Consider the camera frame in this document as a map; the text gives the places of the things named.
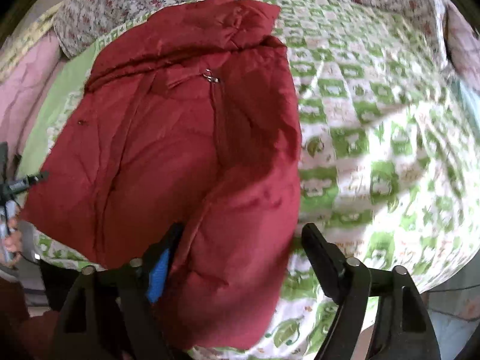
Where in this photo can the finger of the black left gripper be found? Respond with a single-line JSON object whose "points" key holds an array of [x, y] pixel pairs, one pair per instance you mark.
{"points": [[28, 181]]}

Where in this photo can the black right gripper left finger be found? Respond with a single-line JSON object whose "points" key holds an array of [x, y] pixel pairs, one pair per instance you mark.
{"points": [[108, 314]]}

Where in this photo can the red quilted puffer jacket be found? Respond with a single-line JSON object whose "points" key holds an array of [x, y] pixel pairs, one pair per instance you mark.
{"points": [[190, 118]]}

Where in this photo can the person's left hand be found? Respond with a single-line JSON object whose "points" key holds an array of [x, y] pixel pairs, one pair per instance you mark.
{"points": [[12, 245]]}

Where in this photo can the pink blanket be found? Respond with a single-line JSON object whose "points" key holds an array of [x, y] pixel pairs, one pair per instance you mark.
{"points": [[24, 91]]}

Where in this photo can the yellow patterned cloth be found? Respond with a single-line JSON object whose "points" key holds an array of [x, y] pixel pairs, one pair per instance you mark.
{"points": [[21, 45]]}

